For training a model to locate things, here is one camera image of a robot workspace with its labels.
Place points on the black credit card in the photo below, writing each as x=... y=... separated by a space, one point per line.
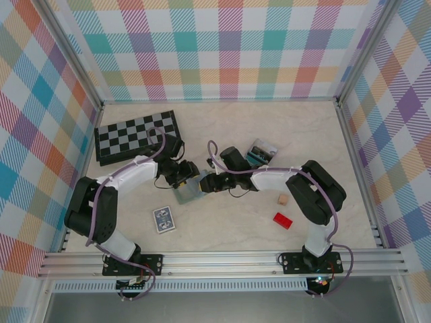
x=258 y=149

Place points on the aluminium frame floor rail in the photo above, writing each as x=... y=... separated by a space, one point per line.
x=362 y=175
x=219 y=100

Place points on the aluminium mounting rail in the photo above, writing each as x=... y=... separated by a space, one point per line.
x=219 y=264

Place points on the black grey chessboard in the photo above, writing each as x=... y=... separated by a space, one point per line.
x=128 y=138

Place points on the teal credit card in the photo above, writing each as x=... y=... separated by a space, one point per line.
x=256 y=157

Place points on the red plastic block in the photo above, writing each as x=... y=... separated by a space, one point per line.
x=283 y=221

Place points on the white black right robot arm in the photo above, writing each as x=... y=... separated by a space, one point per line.
x=313 y=198

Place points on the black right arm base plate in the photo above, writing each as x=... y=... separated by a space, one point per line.
x=289 y=262

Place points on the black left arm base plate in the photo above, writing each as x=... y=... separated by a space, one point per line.
x=151 y=264

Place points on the blue playing card deck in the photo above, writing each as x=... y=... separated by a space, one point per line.
x=164 y=219

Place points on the small wooden cube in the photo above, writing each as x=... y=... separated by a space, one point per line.
x=283 y=200

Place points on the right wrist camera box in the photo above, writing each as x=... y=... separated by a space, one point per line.
x=234 y=157

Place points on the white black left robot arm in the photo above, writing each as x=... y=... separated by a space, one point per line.
x=111 y=235

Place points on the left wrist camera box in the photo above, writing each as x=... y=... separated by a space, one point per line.
x=175 y=145

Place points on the clear acrylic card box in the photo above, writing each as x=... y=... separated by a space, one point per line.
x=264 y=151

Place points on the small circuit board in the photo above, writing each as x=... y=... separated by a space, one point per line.
x=318 y=282
x=133 y=284

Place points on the aluminium frame post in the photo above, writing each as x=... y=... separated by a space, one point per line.
x=72 y=54
x=367 y=50

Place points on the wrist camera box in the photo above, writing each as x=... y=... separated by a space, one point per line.
x=234 y=157
x=175 y=145

